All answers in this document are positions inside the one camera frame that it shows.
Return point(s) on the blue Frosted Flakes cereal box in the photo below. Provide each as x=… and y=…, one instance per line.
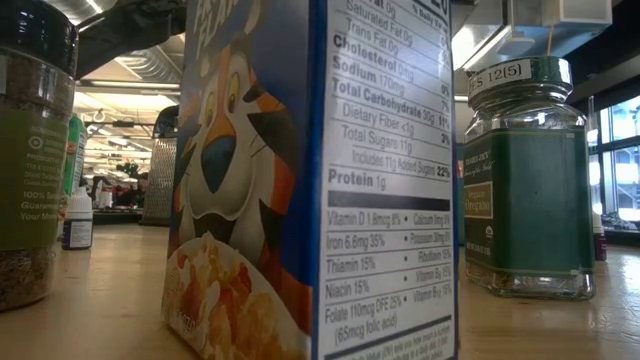
x=250, y=150

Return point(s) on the black-lidded herb spice jar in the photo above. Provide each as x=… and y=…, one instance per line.
x=30, y=175

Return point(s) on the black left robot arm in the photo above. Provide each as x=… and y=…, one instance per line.
x=130, y=32

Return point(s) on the metal box grater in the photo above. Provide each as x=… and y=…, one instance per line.
x=160, y=180

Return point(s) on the dark background desk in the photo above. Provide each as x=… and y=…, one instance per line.
x=117, y=216

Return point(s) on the green-lidded oregano glass jar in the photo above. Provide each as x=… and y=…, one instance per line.
x=530, y=200

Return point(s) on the linear ceiling light track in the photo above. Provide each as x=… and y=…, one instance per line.
x=130, y=84

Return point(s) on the white container red top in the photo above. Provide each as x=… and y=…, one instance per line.
x=106, y=199

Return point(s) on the green Apple Jacks cereal box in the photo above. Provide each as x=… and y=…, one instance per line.
x=76, y=150

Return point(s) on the blue-label white-capped dropper bottle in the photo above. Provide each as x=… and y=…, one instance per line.
x=77, y=232

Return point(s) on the purple white-capped dropper bottle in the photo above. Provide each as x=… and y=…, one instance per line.
x=600, y=242

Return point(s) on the white ceiling-mounted box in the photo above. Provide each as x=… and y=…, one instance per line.
x=580, y=12

